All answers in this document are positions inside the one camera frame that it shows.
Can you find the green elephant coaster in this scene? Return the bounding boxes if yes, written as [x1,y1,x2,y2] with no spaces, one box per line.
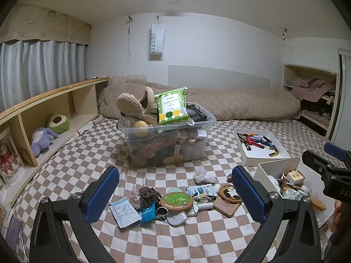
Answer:
[160,192,195,213]

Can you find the hanging white paper bag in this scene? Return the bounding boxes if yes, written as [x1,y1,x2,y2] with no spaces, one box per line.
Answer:
[150,16,166,61]

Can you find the grey curtain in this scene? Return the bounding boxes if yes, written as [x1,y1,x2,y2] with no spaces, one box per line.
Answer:
[0,40,87,113]

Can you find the grey white small device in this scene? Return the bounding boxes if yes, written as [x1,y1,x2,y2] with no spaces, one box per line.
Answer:
[167,212,188,226]

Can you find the clear plastic storage bin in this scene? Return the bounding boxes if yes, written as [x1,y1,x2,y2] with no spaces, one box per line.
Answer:
[118,103,217,169]

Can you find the wooden bedside shelf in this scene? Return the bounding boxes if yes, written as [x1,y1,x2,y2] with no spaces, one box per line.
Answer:
[0,77,109,206]

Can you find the blue foil packet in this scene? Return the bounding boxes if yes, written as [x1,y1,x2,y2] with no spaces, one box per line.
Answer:
[141,203,157,223]

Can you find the white medicine sachet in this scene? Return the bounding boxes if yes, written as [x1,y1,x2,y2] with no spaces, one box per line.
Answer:
[110,199,142,228]

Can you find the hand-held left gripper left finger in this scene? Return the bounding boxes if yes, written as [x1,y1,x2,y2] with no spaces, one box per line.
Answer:
[29,166,121,263]

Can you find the person's right hand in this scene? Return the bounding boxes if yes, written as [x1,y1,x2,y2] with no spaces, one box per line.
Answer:
[334,199,342,236]

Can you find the brown hair claw clip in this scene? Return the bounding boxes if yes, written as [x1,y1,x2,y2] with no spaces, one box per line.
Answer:
[137,187,162,209]

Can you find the white charger with cable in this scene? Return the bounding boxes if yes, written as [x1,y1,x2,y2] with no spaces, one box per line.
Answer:
[193,196,214,211]

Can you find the black box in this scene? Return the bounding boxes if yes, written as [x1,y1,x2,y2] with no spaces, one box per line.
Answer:
[186,103,207,121]

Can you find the round wooden piece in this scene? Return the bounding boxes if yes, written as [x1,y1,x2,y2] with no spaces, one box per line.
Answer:
[310,196,327,211]

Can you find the blue and white wipe packet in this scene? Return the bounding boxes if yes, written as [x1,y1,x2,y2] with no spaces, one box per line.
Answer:
[187,184,217,197]

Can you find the beige fluffy slipper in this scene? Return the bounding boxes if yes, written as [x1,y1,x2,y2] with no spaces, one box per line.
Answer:
[116,87,155,116]

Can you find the shallow white tray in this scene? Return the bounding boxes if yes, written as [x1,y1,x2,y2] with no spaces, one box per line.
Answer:
[234,128,291,166]

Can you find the small bag of pink beads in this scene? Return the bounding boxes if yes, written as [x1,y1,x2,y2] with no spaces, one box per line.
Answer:
[129,190,141,207]

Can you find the small cream carton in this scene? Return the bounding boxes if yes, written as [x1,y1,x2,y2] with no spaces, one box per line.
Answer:
[282,170,305,185]

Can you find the beige cartoon valance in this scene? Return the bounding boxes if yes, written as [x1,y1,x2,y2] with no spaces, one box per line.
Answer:
[0,3,91,46]

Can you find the pink clothes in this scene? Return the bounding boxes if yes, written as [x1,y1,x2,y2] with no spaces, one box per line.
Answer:
[292,78,335,100]

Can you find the panda coaster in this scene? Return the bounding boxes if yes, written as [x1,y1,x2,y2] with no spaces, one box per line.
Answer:
[218,183,243,204]

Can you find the crumpled floral packet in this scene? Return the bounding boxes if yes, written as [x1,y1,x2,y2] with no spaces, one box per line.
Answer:
[282,188,302,201]

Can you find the purple plush toy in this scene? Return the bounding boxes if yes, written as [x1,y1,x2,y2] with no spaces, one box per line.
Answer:
[31,127,59,156]

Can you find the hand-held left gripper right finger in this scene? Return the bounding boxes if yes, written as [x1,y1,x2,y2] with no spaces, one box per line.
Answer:
[231,166,322,263]

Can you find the yellow ball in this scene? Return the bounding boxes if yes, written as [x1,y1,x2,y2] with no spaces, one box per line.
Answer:
[133,121,149,137]

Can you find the grey purple pouch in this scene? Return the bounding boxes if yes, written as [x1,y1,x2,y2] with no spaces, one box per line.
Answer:
[5,215,23,252]

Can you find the brown checkered bed sheet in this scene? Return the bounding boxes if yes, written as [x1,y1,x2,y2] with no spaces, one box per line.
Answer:
[0,116,338,263]

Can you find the deep white box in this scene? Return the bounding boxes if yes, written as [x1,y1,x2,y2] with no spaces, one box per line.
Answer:
[254,156,333,228]

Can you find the plush bear in clear case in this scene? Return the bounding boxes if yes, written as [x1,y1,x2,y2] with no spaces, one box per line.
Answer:
[0,127,26,189]

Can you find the pile of colourful batteries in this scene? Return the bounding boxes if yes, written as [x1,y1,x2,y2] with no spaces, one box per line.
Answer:
[237,133,279,158]

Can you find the green dotted snack bag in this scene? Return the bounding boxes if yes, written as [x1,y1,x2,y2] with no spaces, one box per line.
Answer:
[154,87,195,126]

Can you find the white slatted door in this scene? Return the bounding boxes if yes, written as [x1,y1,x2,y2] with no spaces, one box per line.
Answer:
[332,48,351,151]

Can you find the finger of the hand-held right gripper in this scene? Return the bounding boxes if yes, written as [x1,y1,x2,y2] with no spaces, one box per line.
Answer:
[302,149,334,174]
[324,142,351,167]

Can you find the cream wall shelf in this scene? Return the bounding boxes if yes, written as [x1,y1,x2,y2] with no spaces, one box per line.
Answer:
[282,64,339,139]

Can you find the wall hook with white cable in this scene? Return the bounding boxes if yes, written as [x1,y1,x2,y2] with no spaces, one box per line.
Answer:
[121,15,135,74]

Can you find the beige quilt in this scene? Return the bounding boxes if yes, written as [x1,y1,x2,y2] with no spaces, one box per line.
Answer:
[99,74,301,121]

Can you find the avocado plush toy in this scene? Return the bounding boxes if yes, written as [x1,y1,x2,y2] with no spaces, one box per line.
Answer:
[47,114,71,135]

